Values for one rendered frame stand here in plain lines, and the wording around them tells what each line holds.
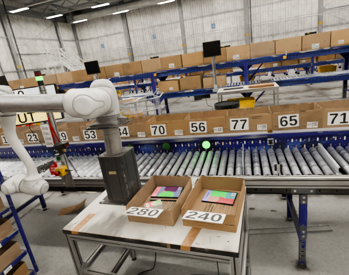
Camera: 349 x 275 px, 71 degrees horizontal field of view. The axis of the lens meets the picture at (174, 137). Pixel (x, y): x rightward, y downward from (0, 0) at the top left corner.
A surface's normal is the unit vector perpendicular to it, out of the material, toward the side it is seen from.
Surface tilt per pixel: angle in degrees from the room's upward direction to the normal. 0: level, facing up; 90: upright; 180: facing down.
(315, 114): 90
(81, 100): 91
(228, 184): 89
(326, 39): 90
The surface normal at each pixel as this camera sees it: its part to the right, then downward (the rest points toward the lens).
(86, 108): 0.04, 0.24
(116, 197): -0.32, 0.32
